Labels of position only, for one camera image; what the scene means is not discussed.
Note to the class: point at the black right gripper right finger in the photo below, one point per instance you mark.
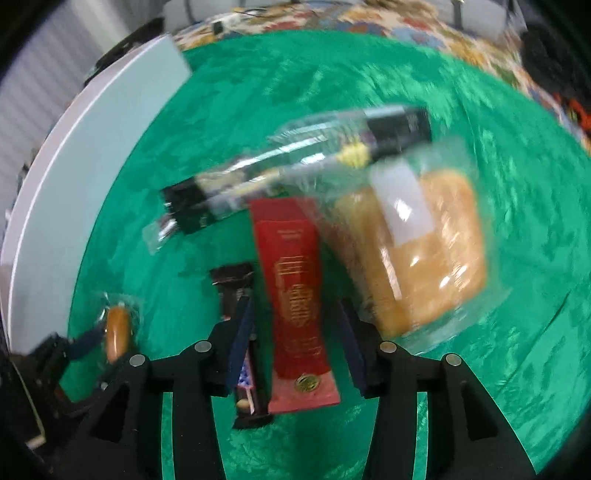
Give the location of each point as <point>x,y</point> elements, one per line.
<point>468,435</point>

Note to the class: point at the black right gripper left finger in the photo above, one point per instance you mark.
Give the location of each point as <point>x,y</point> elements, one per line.
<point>120,436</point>

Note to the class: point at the small orange sausage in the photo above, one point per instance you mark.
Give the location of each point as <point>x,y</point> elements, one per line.
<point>117,332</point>

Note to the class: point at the dark chocolate bar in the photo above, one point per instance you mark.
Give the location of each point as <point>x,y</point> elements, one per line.
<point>234,285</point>

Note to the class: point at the bread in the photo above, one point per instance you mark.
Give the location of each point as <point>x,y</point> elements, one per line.
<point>415,234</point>

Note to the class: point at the red snack packet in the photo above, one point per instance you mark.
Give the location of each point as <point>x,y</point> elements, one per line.
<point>289,256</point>

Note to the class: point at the clear long cracker sleeve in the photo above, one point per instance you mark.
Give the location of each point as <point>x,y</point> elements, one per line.
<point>299,152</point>

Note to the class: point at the white cardboard storage box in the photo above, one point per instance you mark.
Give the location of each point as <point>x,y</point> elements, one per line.
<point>63,193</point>

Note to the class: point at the black red plush toy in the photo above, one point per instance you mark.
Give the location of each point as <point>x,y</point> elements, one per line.
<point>554,67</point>

